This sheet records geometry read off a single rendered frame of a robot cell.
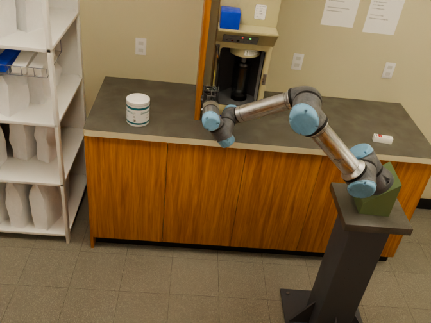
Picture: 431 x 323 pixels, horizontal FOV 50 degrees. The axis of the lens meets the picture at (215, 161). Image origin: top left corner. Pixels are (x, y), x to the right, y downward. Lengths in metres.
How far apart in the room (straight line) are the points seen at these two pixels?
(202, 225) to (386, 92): 1.58
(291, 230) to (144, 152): 1.09
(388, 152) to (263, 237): 0.96
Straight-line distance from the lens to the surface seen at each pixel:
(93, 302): 2.96
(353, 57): 3.31
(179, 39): 3.12
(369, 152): 2.16
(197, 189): 2.84
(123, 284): 3.03
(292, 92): 1.99
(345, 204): 2.34
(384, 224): 2.31
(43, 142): 3.10
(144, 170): 2.77
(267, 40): 2.60
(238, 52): 2.73
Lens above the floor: 2.31
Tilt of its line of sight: 34 degrees down
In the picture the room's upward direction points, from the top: 7 degrees clockwise
